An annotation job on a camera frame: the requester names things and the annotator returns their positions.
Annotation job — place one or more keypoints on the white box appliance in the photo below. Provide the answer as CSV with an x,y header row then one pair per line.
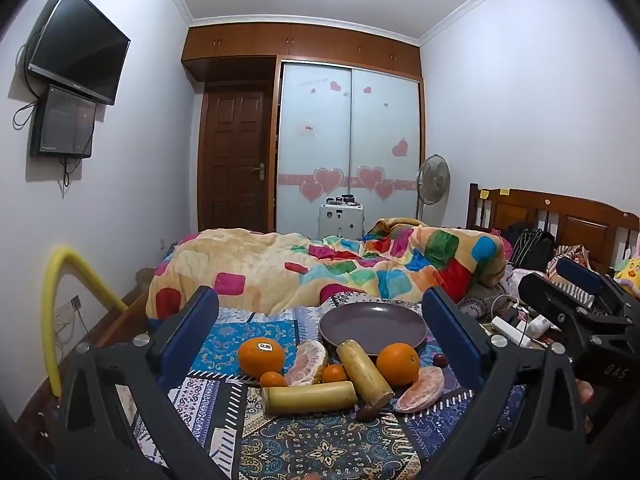
x,y
340,220

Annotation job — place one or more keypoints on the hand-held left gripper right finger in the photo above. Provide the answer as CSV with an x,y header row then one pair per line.
x,y
450,326

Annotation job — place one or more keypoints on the wooden headboard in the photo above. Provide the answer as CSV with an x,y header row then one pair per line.
x,y
575,220

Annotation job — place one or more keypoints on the colourful patchwork blanket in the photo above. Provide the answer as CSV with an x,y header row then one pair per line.
x,y
250,270

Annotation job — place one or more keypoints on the large orange with sticker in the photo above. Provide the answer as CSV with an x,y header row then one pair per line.
x,y
260,360

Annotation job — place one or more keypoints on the peeled pomelo segment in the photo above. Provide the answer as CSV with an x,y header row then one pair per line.
x,y
305,362
420,390

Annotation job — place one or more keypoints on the yellow foam tube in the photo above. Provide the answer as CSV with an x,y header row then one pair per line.
x,y
50,320

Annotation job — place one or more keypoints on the black backpack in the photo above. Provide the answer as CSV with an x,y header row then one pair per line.
x,y
532,250

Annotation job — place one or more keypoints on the striped cloth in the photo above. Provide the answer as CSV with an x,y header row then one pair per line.
x,y
562,260

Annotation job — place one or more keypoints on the yellow sugarcane piece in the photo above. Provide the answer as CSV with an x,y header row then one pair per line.
x,y
362,370
310,397

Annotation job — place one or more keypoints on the purple round plate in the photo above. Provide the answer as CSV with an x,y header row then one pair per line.
x,y
372,327

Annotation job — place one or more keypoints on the small tangerine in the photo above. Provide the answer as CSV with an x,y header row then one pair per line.
x,y
334,374
272,380

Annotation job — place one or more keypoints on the frosted sliding door heart stickers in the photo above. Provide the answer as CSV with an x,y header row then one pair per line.
x,y
385,125
312,125

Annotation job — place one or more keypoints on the small dark red date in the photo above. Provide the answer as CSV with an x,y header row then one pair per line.
x,y
366,412
439,360

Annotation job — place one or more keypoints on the wooden bed frame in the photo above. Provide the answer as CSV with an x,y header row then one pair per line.
x,y
122,320

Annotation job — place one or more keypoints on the black box under television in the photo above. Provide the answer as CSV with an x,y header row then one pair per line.
x,y
62,122

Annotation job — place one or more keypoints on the black wall television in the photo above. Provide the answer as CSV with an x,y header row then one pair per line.
x,y
80,45

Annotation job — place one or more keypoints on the standing electric fan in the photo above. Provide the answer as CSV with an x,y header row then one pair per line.
x,y
434,177

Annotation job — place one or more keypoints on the white power strip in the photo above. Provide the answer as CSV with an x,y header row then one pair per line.
x,y
510,331

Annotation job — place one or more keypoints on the large plain orange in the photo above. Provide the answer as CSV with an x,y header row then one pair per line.
x,y
397,365

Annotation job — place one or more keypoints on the wooden wardrobe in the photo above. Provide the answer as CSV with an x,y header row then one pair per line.
x,y
300,42

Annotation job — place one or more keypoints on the white charger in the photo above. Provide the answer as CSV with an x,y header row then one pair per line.
x,y
537,325

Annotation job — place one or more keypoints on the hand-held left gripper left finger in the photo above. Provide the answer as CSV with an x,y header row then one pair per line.
x,y
192,331

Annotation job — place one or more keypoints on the yellow plush toy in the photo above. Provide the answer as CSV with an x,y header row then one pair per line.
x,y
629,272

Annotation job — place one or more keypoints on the white wall socket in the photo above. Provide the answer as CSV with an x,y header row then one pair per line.
x,y
67,310

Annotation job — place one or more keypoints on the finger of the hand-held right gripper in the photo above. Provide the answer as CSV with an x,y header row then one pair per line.
x,y
550,297
587,275

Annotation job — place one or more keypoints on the brown wooden door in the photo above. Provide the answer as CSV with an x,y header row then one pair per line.
x,y
230,160

